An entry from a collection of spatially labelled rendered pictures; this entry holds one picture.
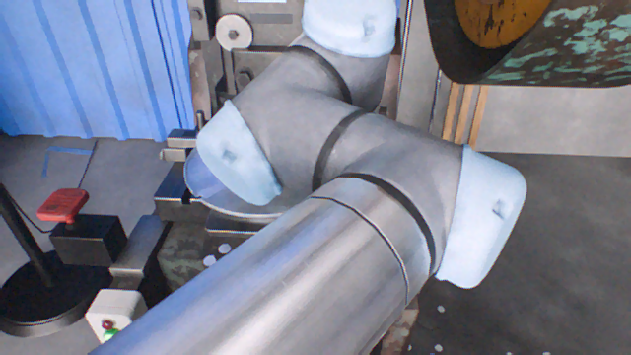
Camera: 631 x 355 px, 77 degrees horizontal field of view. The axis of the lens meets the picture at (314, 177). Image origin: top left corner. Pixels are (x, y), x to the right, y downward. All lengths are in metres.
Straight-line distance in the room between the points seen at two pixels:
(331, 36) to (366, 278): 0.19
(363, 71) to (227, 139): 0.12
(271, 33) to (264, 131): 0.39
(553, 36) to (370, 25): 0.19
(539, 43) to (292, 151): 0.28
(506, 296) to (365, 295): 1.46
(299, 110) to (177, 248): 0.55
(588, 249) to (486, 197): 1.73
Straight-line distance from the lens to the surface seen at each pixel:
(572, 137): 2.46
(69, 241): 0.79
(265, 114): 0.28
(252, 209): 0.62
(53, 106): 2.57
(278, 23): 0.65
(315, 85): 0.30
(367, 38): 0.31
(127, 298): 0.76
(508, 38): 0.59
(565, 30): 0.44
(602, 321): 1.71
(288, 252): 0.16
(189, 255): 0.76
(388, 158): 0.22
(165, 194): 0.81
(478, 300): 1.57
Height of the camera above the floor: 1.19
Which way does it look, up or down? 37 degrees down
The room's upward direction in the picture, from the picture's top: straight up
